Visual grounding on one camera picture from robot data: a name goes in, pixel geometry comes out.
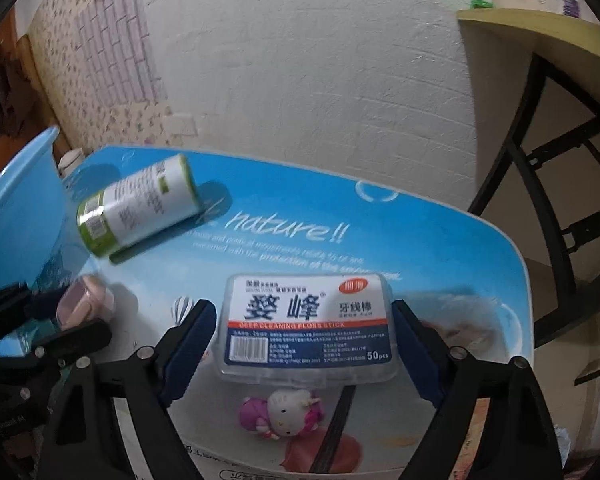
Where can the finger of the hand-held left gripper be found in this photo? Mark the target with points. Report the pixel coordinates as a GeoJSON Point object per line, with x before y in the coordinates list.
{"type": "Point", "coordinates": [45, 306]}
{"type": "Point", "coordinates": [77, 340]}

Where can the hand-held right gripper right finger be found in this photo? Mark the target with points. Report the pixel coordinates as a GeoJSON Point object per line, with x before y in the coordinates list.
{"type": "Point", "coordinates": [420, 355]}

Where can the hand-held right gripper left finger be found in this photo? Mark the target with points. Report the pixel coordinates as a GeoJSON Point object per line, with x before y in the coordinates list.
{"type": "Point", "coordinates": [190, 347]}

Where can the pink round case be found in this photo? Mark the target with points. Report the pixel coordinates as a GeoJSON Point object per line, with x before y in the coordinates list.
{"type": "Point", "coordinates": [87, 300]}

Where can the light blue plastic basin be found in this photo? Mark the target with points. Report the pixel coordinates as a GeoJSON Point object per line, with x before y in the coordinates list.
{"type": "Point", "coordinates": [20, 220]}

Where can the pink white cat figurine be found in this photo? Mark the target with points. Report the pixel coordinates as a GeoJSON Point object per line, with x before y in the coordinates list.
{"type": "Point", "coordinates": [285, 412]}

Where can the clear dental floss box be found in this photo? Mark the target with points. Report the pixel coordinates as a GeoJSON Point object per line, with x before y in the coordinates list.
{"type": "Point", "coordinates": [305, 325]}

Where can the green white bag roll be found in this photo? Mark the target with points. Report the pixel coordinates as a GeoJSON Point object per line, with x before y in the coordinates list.
{"type": "Point", "coordinates": [135, 205]}

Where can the small white object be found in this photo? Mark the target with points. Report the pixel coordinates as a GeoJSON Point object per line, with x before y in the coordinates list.
{"type": "Point", "coordinates": [70, 160]}

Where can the dark brown cloth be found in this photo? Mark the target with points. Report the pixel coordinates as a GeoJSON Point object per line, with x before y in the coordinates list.
{"type": "Point", "coordinates": [0, 90]}

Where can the small green object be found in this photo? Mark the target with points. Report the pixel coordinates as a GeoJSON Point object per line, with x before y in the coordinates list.
{"type": "Point", "coordinates": [481, 3]}

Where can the yellow top black frame table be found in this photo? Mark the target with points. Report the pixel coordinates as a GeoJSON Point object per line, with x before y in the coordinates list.
{"type": "Point", "coordinates": [530, 35]}

